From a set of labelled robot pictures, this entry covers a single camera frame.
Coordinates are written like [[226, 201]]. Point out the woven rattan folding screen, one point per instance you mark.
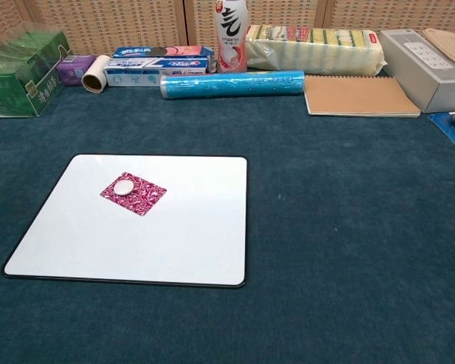
[[117, 22]]

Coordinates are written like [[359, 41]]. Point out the white square board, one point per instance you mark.
[[136, 246]]

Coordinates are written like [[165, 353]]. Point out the yellow sponge pack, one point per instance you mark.
[[314, 53]]

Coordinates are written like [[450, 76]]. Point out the blue plastic wrap roll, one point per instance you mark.
[[231, 85]]

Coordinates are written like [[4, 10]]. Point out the grey rectangular box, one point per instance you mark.
[[432, 83]]

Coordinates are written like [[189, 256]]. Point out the green tea box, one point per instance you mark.
[[19, 87]]

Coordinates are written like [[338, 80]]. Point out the white blue toothpaste box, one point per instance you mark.
[[136, 76]]

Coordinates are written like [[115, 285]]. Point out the blue blister package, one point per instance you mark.
[[449, 127]]

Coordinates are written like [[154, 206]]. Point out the brown spiral notebook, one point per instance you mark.
[[360, 96]]

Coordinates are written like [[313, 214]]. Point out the small purple box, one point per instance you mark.
[[74, 70]]

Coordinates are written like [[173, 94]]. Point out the teal table cloth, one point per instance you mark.
[[345, 246]]

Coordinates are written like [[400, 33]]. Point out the magenta patterned paper square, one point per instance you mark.
[[146, 201]]

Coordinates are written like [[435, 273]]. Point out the pink white drink bottle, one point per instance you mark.
[[231, 41]]

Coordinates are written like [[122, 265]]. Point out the small white round disc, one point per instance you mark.
[[123, 188]]

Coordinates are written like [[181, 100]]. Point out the white paper roll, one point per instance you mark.
[[98, 72]]

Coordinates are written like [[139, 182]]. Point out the beige oval lid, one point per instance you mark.
[[453, 45]]

